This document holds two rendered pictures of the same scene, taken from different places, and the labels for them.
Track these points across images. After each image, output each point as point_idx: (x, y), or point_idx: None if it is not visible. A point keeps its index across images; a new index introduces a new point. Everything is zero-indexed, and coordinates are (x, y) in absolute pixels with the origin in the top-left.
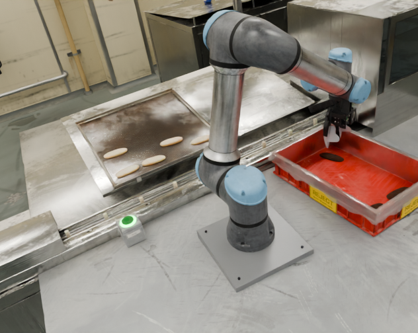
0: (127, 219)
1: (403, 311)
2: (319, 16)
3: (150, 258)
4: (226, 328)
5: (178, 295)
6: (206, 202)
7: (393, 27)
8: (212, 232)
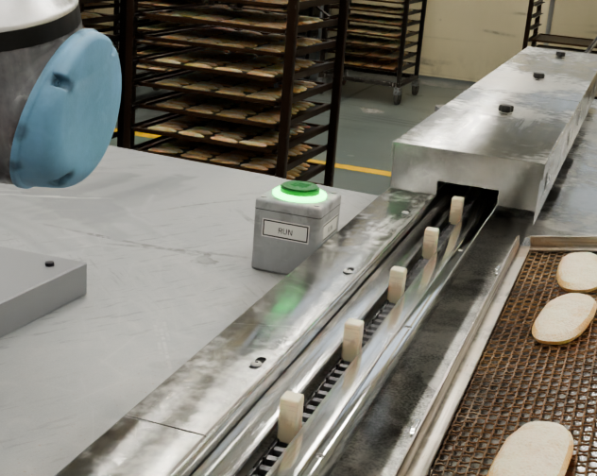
0: (298, 185)
1: None
2: None
3: (182, 246)
4: None
5: (26, 220)
6: (169, 373)
7: None
8: (25, 268)
